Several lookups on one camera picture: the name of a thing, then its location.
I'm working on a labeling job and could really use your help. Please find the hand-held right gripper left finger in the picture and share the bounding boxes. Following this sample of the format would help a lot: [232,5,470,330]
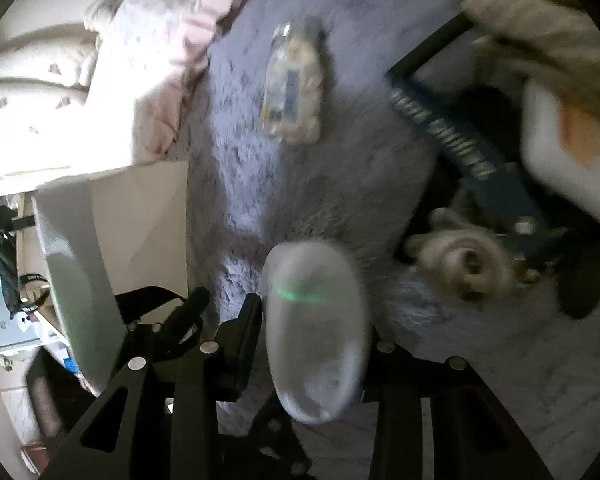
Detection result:
[40,292,266,480]

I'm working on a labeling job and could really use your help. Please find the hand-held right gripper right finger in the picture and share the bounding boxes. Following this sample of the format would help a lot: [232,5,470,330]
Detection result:
[352,327,556,480]

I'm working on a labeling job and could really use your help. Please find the clear plastic container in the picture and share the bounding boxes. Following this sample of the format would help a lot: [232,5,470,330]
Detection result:
[262,241,373,426]

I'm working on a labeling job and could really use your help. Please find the white paper bag black handles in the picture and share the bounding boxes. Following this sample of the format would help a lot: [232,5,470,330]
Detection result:
[30,160,211,396]

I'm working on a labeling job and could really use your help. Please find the white orange-label bottle red cap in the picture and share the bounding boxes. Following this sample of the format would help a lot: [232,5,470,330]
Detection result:
[520,77,600,238]

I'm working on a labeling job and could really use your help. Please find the beige scrunchie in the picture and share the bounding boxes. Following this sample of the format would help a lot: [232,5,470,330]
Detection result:
[405,205,518,303]

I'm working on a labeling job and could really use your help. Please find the black oval case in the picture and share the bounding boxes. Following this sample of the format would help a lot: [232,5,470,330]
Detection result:
[555,240,600,321]

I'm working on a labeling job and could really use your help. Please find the pale blue box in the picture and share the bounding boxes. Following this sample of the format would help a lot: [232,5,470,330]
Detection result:
[0,300,31,356]

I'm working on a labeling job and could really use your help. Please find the blue metal tool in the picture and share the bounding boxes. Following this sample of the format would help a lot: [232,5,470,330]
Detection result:
[387,72,561,266]

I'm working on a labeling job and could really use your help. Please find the clear bottle with cotton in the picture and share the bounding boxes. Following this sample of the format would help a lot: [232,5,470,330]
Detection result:
[261,20,327,146]

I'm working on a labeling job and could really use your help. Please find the white pink ruffled quilt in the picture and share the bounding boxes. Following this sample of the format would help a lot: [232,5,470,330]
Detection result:
[82,0,261,166]

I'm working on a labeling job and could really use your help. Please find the white printed cushion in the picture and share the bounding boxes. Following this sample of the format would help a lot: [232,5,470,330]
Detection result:
[0,35,101,176]

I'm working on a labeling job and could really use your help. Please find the grey knitted cloth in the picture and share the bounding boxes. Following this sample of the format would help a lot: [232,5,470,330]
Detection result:
[462,0,600,126]

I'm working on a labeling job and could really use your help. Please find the black strapped bag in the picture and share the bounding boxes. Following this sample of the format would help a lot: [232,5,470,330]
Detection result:
[0,215,51,321]

